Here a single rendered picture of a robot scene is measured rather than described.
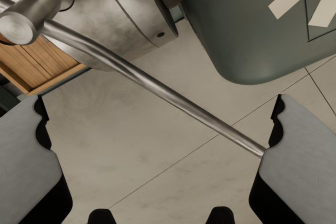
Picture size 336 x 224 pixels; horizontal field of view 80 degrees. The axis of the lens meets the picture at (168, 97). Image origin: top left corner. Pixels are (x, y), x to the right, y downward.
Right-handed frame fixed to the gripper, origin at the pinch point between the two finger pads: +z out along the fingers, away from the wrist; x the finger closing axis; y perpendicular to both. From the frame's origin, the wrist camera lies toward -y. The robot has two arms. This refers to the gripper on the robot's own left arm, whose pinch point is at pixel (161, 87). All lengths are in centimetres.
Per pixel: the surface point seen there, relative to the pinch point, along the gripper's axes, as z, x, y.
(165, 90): 4.2, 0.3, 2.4
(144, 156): 152, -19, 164
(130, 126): 147, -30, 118
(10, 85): 49, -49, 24
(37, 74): 47, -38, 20
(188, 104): 4.1, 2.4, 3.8
